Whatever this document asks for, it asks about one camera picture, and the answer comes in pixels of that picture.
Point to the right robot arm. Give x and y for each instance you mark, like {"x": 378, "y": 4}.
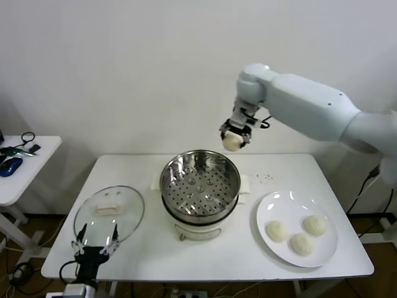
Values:
{"x": 304, "y": 99}

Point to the white table leg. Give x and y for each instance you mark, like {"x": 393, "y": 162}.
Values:
{"x": 296, "y": 288}
{"x": 112, "y": 290}

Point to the white round plate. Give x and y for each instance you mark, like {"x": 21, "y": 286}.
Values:
{"x": 288, "y": 208}

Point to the grey power strip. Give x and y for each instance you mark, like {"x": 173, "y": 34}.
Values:
{"x": 189, "y": 293}

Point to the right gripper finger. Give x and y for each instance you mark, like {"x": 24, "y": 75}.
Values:
{"x": 248, "y": 135}
{"x": 224, "y": 128}

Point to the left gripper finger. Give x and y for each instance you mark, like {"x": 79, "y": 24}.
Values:
{"x": 81, "y": 234}
{"x": 115, "y": 237}

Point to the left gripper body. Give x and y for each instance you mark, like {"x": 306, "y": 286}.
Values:
{"x": 91, "y": 257}

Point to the glass lid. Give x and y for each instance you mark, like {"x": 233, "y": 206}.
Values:
{"x": 130, "y": 214}

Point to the steel steamer basket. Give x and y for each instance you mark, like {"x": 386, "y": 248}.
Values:
{"x": 201, "y": 192}

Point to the green pen bundle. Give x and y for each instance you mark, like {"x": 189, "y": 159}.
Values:
{"x": 14, "y": 151}

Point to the white floor socket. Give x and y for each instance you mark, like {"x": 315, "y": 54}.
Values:
{"x": 20, "y": 273}

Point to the white side table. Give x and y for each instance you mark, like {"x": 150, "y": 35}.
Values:
{"x": 37, "y": 161}

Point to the blue computer mouse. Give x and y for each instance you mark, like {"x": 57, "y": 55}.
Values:
{"x": 10, "y": 166}

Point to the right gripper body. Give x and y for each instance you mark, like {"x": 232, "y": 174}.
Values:
{"x": 239, "y": 117}

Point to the scattered dark crumbs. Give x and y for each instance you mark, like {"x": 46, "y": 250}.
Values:
{"x": 266, "y": 177}

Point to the white steamed baozi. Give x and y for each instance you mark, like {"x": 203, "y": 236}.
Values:
{"x": 301, "y": 244}
{"x": 233, "y": 143}
{"x": 278, "y": 231}
{"x": 315, "y": 225}

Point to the small black device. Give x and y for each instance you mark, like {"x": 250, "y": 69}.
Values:
{"x": 35, "y": 148}

